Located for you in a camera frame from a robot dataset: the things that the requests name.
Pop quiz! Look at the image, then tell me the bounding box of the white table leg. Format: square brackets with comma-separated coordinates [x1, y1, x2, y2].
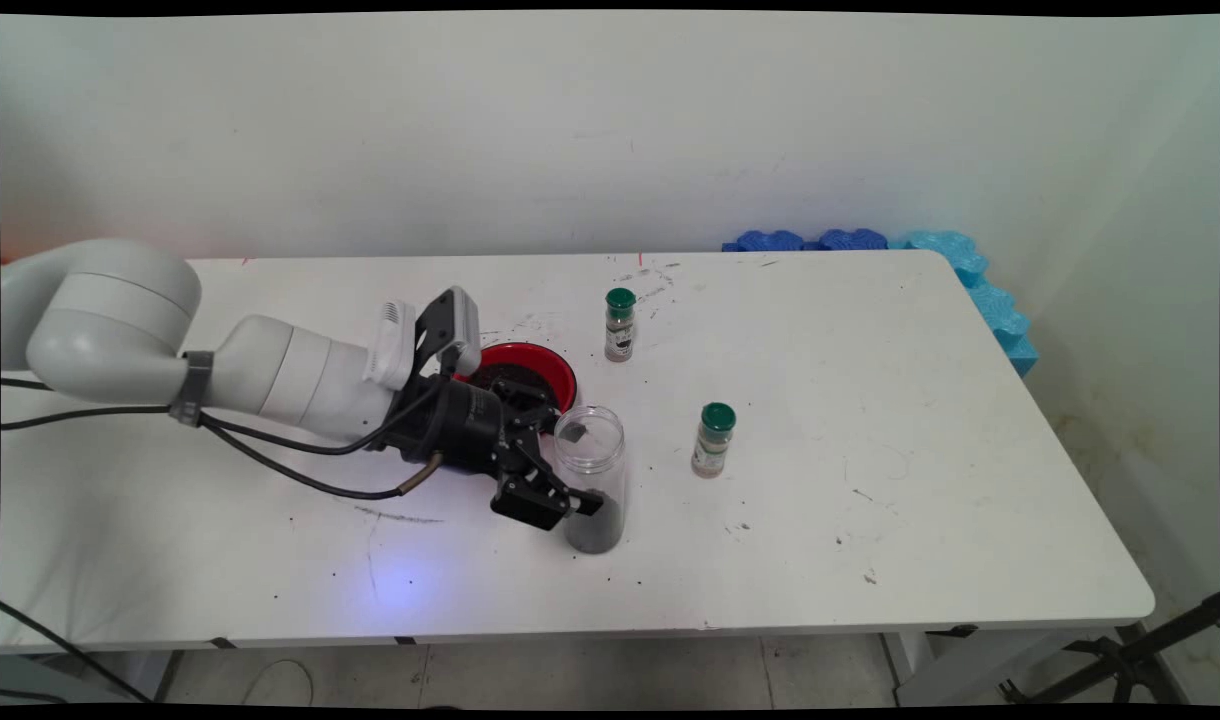
[120, 650, 186, 704]

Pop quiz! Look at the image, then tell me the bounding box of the black camera cable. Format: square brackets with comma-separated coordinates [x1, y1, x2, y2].
[0, 345, 466, 458]

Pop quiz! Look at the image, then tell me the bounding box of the thin white cable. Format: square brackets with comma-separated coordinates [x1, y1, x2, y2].
[243, 658, 317, 706]

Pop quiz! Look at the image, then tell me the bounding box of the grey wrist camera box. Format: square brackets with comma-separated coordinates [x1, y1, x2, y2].
[415, 286, 483, 379]

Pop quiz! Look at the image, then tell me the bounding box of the black tripod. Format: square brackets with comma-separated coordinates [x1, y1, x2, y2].
[1000, 592, 1220, 706]

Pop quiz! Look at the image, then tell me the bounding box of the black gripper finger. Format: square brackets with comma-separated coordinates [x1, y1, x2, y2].
[490, 440, 606, 533]
[488, 376, 587, 445]

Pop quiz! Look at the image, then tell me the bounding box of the grey velcro strap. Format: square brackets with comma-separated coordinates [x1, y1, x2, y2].
[169, 350, 215, 427]

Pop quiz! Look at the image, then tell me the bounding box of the clear plastic jar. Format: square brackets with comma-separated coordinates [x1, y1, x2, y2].
[553, 405, 627, 555]

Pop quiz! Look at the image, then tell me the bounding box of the white table leg frame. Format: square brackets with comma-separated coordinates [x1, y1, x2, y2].
[882, 628, 1151, 706]

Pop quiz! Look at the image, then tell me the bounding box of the red bowl with dark seeds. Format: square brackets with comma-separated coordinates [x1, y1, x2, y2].
[455, 342, 578, 414]

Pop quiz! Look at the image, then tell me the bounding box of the light blue foam mat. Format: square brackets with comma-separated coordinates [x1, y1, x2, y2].
[890, 230, 1039, 379]

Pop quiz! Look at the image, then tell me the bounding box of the green lid spice jar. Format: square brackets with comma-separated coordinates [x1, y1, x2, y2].
[604, 288, 637, 363]
[692, 402, 737, 479]

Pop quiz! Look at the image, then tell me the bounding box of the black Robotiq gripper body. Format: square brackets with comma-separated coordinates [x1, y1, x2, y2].
[370, 375, 533, 479]

